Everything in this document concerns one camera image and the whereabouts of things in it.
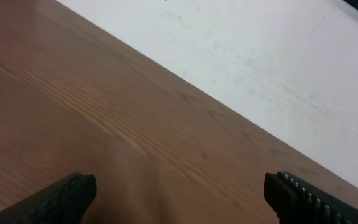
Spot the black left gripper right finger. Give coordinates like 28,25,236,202
264,170,358,224

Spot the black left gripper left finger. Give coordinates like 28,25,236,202
0,172,97,224

